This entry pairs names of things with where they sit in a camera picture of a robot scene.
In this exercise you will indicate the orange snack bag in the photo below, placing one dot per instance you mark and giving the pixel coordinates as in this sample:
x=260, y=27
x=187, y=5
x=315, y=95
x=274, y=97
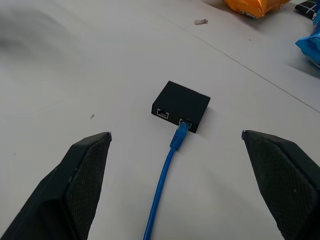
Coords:
x=252, y=6

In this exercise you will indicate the blue snack bag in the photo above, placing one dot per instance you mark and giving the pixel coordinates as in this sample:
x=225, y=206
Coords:
x=310, y=45

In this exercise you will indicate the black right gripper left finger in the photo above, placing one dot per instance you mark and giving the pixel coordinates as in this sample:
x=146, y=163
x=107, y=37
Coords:
x=60, y=190

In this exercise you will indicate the black box with white lines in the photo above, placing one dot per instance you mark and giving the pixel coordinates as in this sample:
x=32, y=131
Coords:
x=308, y=7

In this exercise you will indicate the small clear plastic scrap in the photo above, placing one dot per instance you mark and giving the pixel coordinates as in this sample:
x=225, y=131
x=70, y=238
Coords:
x=200, y=21

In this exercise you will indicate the small black network box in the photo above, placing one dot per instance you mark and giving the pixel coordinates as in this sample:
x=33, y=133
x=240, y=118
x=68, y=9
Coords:
x=183, y=102

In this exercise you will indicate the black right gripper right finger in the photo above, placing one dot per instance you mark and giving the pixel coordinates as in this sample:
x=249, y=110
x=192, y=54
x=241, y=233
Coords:
x=282, y=180

